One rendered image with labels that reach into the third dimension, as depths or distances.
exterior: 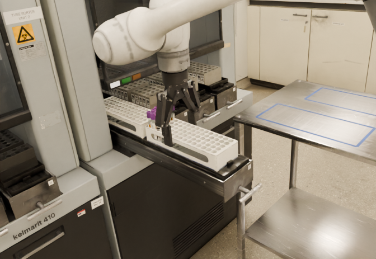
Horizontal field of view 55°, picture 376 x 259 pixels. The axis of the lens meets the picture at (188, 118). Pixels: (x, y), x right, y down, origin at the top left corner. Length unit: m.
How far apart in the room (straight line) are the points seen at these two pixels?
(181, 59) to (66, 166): 0.52
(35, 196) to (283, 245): 0.95
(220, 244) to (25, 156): 1.14
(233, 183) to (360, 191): 1.46
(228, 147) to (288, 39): 2.56
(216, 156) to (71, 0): 0.60
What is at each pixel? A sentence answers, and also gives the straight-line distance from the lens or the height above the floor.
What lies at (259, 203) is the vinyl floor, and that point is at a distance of 2.17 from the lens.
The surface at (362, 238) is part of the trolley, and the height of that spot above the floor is 0.28.
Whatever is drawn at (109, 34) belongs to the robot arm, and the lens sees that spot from 0.81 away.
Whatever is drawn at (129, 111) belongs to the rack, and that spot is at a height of 0.86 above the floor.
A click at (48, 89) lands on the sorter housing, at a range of 1.12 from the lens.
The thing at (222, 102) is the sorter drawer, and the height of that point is 0.76.
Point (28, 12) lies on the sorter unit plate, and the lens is 1.08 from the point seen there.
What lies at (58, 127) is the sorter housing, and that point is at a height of 0.90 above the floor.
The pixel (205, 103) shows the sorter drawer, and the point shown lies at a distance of 1.45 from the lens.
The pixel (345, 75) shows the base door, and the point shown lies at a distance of 3.33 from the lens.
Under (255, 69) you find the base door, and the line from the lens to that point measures 3.75.
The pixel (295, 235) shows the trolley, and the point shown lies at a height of 0.28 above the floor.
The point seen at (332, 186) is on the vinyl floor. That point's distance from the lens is 2.37.
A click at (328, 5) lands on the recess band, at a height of 0.84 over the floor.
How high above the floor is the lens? 1.37
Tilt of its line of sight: 25 degrees down
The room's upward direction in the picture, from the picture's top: 5 degrees counter-clockwise
